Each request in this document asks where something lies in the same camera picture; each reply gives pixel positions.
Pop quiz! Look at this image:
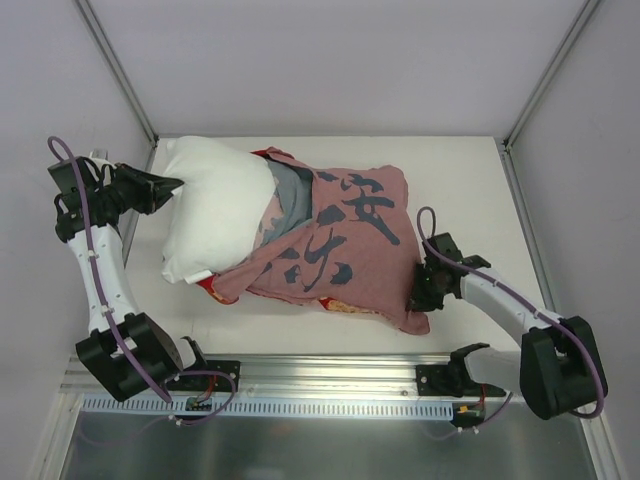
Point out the pink printed pillowcase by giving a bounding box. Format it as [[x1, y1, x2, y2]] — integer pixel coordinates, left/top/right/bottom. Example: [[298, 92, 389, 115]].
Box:
[[198, 147, 430, 335]]

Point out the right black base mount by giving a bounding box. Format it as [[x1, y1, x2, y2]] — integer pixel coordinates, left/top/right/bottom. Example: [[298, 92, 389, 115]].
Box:
[[414, 364, 506, 398]]

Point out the aluminium frame post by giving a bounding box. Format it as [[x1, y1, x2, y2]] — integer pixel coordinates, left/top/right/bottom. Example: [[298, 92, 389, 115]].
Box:
[[502, 0, 603, 150], [72, 0, 159, 147]]

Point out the right aluminium frame post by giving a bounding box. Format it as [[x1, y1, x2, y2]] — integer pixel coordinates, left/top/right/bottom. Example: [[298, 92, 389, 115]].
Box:
[[502, 0, 603, 150]]

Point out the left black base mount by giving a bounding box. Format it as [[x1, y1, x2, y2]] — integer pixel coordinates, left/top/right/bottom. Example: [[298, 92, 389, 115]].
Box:
[[166, 359, 241, 393]]

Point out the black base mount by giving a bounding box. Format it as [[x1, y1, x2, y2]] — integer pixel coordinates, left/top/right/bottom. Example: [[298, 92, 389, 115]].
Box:
[[414, 364, 506, 398], [166, 359, 241, 393]]

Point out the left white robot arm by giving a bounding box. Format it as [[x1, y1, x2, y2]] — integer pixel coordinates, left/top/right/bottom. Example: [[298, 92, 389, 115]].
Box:
[[48, 157, 209, 402]]

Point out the left aluminium frame post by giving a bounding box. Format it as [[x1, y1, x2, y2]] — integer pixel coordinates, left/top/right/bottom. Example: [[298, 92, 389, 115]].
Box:
[[72, 0, 159, 147]]

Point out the aluminium mounting rail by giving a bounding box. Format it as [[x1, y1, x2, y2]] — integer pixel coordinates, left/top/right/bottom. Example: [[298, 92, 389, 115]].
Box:
[[59, 353, 601, 401]]

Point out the white pillow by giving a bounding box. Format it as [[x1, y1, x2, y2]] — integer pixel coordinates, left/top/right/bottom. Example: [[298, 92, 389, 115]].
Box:
[[162, 136, 276, 284]]

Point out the white slotted cable duct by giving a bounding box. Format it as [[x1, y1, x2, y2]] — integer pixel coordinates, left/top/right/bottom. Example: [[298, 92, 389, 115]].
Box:
[[82, 394, 454, 422]]

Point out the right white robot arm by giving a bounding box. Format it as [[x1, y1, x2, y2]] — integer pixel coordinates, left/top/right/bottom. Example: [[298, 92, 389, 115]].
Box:
[[408, 233, 608, 420]]

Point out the purple cable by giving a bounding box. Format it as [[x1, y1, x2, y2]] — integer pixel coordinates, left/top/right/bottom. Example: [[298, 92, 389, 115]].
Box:
[[47, 135, 237, 426], [415, 205, 609, 441]]

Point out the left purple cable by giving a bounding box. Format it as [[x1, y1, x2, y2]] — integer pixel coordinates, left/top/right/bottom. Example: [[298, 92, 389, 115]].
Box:
[[47, 135, 237, 426]]

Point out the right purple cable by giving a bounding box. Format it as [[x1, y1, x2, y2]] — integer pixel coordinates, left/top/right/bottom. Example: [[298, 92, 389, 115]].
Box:
[[415, 205, 609, 441]]

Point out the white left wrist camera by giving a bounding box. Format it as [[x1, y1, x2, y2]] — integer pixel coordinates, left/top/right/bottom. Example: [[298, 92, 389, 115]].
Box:
[[88, 148, 113, 170]]

